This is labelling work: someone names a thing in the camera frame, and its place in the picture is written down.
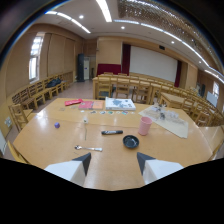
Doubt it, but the small black plate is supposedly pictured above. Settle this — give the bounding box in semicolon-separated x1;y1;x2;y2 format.
122;134;140;150

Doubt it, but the silver metal spoon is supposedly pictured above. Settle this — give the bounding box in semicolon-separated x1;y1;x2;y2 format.
74;144;104;153

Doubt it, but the pink plastic cup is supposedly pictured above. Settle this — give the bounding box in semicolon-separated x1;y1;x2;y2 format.
138;116;154;137

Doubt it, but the beige paper sheet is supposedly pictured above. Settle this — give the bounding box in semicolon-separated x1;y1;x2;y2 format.
138;105;190;139

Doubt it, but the black marker pen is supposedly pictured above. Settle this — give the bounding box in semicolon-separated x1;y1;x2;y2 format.
101;129;124;136

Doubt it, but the clear plastic bag with items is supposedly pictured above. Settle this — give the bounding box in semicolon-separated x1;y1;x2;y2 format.
145;104;181;126

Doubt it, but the red flat packet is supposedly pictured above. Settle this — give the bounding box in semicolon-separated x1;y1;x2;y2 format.
64;98;84;107

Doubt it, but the orange book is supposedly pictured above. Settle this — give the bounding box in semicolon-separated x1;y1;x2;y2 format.
91;100;105;111

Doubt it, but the wooden chair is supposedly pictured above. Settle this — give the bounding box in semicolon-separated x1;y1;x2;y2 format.
115;77;131;99
96;76;113;100
8;102;37;132
133;81;153;105

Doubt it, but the white picture book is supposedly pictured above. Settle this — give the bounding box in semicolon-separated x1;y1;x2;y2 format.
104;96;137;112

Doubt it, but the black bag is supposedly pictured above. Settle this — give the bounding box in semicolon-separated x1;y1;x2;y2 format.
45;77;63;89

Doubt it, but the black tall cabinet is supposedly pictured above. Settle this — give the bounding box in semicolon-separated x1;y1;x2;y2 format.
77;53;86;83

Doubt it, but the white projection screen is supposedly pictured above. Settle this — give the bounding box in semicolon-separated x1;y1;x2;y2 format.
128;45;179;83

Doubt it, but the red cloth covered podium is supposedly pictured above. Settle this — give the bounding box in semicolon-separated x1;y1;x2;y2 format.
96;63;122;77

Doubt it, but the dark red curtain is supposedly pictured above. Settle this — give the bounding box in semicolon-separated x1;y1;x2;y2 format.
121;43;132;76

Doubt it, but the window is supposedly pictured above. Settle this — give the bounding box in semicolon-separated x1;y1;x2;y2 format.
28;32;46;83

